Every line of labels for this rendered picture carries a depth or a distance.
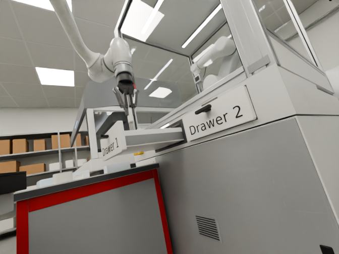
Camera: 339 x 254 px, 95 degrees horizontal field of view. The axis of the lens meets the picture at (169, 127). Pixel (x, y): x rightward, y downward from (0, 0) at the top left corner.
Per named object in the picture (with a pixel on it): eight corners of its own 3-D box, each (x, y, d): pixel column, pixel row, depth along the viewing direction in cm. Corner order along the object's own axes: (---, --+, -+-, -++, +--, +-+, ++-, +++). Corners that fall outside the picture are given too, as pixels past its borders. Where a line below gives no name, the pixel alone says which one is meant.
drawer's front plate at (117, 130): (122, 151, 52) (117, 120, 54) (102, 161, 74) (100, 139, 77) (127, 150, 53) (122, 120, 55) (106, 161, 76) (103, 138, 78)
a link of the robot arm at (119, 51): (137, 66, 80) (121, 77, 87) (133, 41, 84) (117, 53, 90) (121, 56, 71) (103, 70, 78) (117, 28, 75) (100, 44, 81)
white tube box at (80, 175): (68, 182, 100) (67, 173, 101) (67, 182, 107) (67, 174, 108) (90, 177, 107) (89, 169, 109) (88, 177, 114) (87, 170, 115)
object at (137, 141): (124, 146, 55) (122, 130, 56) (107, 157, 75) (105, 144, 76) (202, 137, 79) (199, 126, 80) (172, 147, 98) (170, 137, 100)
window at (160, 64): (244, 66, 49) (178, -121, 69) (136, 134, 116) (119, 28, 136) (245, 66, 50) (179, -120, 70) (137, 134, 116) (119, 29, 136)
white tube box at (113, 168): (107, 173, 79) (106, 165, 80) (104, 174, 86) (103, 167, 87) (130, 168, 87) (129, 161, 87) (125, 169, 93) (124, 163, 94)
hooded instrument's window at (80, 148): (90, 159, 132) (86, 110, 142) (73, 172, 270) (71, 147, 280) (188, 144, 200) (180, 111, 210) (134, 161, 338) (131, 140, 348)
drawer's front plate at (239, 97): (254, 119, 44) (242, 84, 47) (187, 141, 67) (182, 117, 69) (257, 119, 45) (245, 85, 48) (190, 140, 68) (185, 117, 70)
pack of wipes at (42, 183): (60, 183, 95) (59, 176, 96) (40, 188, 88) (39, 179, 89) (55, 184, 104) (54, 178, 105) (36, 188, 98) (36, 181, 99)
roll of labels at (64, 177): (57, 183, 62) (56, 173, 63) (50, 185, 66) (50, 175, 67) (75, 179, 68) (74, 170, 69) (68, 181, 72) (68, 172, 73)
